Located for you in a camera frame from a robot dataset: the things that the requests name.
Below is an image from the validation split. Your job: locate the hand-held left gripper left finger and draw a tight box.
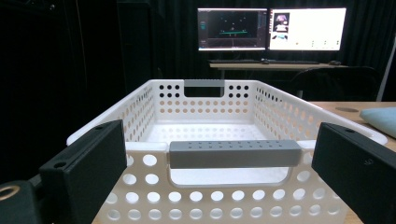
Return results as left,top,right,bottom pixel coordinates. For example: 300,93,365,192
38,119,128,224

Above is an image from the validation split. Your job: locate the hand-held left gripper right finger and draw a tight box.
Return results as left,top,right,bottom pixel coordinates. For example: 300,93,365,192
311,121,396,224

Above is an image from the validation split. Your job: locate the light blue cloth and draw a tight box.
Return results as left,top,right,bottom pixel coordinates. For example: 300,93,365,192
359,106,396,139

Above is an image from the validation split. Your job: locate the dark-screen computer monitor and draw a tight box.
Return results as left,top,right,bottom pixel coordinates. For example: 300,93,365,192
197,7,268,52

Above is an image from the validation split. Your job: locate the black office chair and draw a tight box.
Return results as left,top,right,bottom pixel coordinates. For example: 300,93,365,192
289,65,381,103

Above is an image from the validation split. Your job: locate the white perforated plastic basket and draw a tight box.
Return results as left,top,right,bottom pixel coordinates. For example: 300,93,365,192
66,78,389,224

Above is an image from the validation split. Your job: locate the wooden desk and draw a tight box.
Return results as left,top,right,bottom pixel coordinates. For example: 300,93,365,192
209,63,348,79

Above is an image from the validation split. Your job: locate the black keyboard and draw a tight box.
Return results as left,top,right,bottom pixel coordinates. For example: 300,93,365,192
207,58,321,65

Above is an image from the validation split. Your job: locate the bright-screen computer monitor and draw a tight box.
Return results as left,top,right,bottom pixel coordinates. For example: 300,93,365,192
268,7,347,51

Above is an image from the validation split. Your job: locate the white metal stand pole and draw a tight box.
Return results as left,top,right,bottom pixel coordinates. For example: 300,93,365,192
375,32,396,103

